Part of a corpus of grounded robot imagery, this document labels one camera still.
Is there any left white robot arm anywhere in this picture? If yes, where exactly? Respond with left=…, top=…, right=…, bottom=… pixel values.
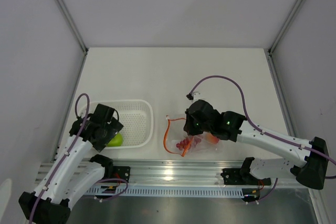
left=18, top=104, right=127, bottom=223

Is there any aluminium mounting rail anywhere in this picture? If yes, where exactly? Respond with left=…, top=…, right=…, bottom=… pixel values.
left=35, top=158, right=316, bottom=185

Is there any green apple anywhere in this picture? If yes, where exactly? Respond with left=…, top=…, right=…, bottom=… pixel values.
left=107, top=133, right=123, bottom=147

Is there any red grape bunch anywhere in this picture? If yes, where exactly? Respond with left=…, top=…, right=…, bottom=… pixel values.
left=175, top=136, right=202, bottom=151

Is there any clear zip top bag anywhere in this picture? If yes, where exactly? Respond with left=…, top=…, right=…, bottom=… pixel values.
left=163, top=114, right=224, bottom=157

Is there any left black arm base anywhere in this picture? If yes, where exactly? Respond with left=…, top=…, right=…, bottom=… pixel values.
left=112, top=166, right=131, bottom=182

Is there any orange peach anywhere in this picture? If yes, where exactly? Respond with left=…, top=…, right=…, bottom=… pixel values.
left=205, top=133, right=219, bottom=145

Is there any white slotted cable duct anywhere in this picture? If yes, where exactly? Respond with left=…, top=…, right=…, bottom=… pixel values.
left=85, top=185, right=244, bottom=198

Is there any white perforated plastic basket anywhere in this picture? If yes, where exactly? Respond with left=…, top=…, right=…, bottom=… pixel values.
left=89, top=100, right=154, bottom=150

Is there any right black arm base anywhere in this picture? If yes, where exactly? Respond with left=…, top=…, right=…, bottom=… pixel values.
left=221, top=168, right=271, bottom=186

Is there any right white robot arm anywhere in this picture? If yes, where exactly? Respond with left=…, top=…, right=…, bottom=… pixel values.
left=184, top=100, right=329, bottom=190

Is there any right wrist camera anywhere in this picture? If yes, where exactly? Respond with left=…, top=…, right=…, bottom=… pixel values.
left=186, top=91, right=202, bottom=102

